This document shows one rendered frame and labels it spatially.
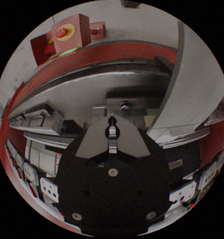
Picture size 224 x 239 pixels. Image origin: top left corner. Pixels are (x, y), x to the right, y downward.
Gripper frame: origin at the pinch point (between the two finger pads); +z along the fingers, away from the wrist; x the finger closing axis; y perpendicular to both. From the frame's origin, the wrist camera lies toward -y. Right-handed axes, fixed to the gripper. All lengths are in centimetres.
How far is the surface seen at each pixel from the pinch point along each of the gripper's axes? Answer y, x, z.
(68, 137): 32, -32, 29
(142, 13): -91, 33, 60
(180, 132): 3.4, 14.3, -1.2
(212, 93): -7.2, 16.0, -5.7
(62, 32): -22.7, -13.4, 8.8
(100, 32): -56, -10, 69
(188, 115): -1.2, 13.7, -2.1
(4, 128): 24, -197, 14
